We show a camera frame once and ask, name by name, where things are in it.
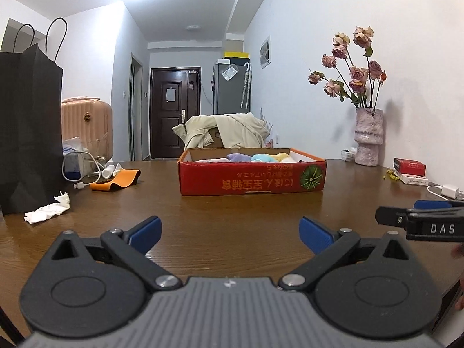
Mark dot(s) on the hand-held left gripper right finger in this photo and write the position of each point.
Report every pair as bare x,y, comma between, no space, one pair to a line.
315,237

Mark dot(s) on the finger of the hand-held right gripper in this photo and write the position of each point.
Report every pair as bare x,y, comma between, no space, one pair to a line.
391,216
433,204

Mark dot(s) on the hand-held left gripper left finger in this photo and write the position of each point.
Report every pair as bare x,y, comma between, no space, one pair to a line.
145,235

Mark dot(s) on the yellow fluffy plush ball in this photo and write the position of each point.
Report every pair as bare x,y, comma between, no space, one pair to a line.
284,156

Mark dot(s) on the red cardboard box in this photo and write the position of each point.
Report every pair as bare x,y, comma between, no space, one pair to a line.
217,181

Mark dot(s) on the light blue fluffy scrunchie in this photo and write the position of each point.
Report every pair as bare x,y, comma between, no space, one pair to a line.
264,158

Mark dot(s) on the purple felt cloth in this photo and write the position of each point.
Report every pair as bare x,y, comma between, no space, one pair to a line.
240,157

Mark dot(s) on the white power adapter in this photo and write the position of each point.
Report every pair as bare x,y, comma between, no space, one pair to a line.
453,192

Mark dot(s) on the flat white box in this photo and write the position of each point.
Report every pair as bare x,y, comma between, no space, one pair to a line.
415,179

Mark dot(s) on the yellow flower bits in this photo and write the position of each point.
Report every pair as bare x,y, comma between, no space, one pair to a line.
391,175

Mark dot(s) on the small red box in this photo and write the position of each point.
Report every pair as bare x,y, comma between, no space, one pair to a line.
409,166

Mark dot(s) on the small white tube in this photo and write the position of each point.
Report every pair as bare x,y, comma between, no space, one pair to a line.
110,171

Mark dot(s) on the small white jar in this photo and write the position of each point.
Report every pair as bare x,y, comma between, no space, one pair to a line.
348,154

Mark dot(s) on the pink textured vase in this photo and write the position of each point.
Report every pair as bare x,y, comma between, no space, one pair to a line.
369,137

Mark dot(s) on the crumpled white tissue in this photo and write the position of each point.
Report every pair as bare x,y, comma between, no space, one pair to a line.
47,211

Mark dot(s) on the clear plastic pouch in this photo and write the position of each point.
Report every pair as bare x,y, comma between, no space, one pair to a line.
78,156

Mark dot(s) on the dark brown door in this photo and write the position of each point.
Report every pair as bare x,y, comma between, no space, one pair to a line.
159,127

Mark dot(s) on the grey interior door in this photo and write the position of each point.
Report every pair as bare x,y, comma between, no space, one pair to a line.
136,116

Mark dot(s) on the pink suitcase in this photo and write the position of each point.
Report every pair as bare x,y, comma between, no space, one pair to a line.
87,127

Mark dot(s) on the beige coat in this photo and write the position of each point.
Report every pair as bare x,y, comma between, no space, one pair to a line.
235,130

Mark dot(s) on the white paper note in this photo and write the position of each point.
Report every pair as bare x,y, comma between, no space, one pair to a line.
171,94

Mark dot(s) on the bunch of dried roses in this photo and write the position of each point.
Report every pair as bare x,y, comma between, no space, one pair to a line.
357,76

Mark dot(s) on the black paper bag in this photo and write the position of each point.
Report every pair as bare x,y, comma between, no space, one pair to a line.
29,134

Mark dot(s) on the grey refrigerator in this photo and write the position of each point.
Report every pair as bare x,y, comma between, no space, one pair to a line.
228,94

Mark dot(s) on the white folded umbrella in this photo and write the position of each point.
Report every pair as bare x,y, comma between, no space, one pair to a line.
245,87

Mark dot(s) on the clear pouch on refrigerator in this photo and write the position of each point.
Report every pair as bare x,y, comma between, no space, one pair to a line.
229,73

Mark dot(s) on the yellow box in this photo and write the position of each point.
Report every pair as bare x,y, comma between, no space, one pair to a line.
236,54

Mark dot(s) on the small round ceiling lamp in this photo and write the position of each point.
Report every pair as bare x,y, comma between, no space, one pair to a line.
193,28

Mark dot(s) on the wall poster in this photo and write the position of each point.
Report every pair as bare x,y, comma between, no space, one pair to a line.
265,52

